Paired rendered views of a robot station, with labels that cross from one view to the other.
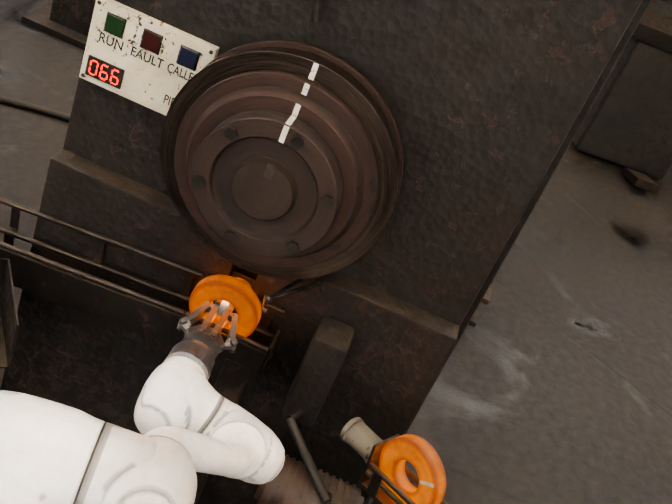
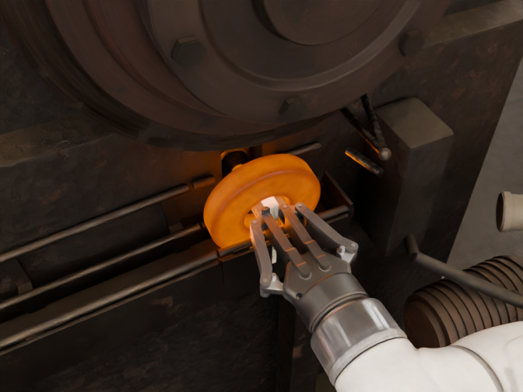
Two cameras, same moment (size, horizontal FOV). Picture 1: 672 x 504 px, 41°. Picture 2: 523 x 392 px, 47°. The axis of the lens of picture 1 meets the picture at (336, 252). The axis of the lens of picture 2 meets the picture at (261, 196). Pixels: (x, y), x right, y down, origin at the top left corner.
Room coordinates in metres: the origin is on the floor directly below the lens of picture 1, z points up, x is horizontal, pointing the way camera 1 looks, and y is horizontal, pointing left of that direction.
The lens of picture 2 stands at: (1.07, 0.40, 1.32)
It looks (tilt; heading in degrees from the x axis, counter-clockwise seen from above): 46 degrees down; 334
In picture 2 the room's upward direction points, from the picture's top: straight up
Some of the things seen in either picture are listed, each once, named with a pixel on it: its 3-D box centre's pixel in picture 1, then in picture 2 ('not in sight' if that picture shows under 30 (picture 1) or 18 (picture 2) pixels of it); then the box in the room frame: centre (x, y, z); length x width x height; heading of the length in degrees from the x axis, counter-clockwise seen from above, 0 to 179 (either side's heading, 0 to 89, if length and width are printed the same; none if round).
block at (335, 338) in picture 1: (317, 371); (398, 179); (1.56, -0.07, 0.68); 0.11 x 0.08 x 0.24; 179
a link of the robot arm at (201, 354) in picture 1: (189, 365); (356, 341); (1.32, 0.17, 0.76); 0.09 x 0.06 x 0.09; 90
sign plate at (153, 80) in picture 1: (147, 62); not in sight; (1.67, 0.51, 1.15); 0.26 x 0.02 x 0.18; 89
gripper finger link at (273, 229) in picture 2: (207, 322); (284, 249); (1.46, 0.18, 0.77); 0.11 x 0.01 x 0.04; 1
